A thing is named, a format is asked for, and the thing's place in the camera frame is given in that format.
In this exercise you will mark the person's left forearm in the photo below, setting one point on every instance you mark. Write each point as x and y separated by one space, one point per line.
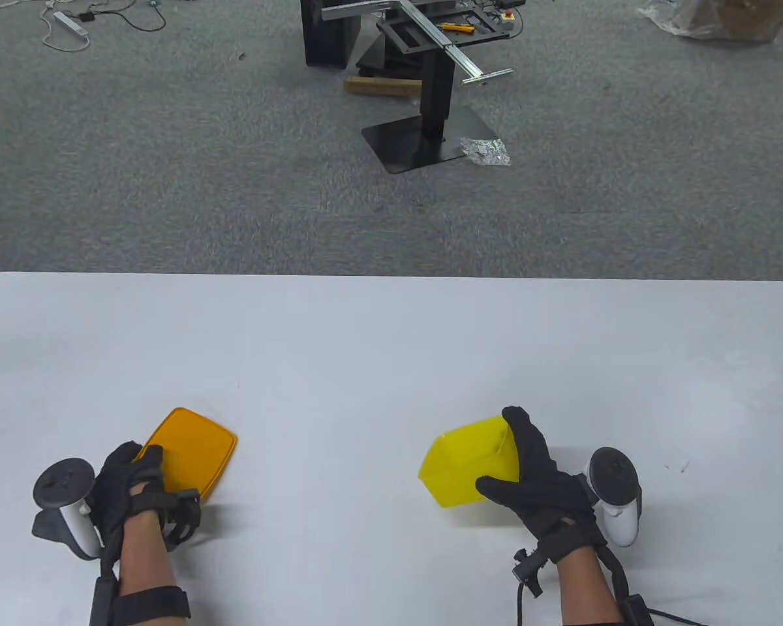
147 561

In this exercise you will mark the black right glove connector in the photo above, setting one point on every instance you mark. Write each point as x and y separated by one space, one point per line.
527 570

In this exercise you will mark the person's right hand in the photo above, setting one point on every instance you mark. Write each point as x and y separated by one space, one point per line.
541 495

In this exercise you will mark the plastic wrapped cardboard box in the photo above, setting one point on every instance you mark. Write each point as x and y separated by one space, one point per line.
724 16

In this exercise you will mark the grey white left hand controller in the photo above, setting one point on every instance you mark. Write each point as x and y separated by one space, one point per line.
65 495

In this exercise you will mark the black pedestal stand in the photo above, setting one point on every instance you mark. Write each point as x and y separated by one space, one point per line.
430 143

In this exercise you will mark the silver aluminium rail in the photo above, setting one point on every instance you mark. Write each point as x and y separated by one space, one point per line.
460 59

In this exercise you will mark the person's left hand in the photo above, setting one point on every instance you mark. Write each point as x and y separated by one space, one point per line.
127 489

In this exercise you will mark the black right wrist sensor box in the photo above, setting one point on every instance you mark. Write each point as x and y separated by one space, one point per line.
634 613

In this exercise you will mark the yellow utility knife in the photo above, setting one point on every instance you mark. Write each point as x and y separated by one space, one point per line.
455 27

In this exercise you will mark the stack of black plates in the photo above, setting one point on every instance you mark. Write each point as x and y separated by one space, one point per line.
385 59

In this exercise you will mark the wooden block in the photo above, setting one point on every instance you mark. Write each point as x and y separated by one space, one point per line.
382 87

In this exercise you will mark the white power strip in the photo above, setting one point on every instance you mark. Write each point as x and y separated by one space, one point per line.
67 23

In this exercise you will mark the grey white right hand controller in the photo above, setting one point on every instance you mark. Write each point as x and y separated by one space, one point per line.
616 495

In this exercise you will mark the silver foil bag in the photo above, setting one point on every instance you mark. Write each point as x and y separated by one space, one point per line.
486 151

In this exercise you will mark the grey white hand controller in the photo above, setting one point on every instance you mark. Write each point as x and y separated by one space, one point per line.
65 495
616 495

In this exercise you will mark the black cabinet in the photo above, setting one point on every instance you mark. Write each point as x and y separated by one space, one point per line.
326 39

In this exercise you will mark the person's right forearm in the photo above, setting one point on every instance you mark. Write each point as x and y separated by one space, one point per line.
587 587

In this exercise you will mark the orange plastic container lid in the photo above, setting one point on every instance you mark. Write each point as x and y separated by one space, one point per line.
196 450

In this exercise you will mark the yellow plastic food container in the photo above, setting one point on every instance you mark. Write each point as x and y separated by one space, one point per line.
463 466

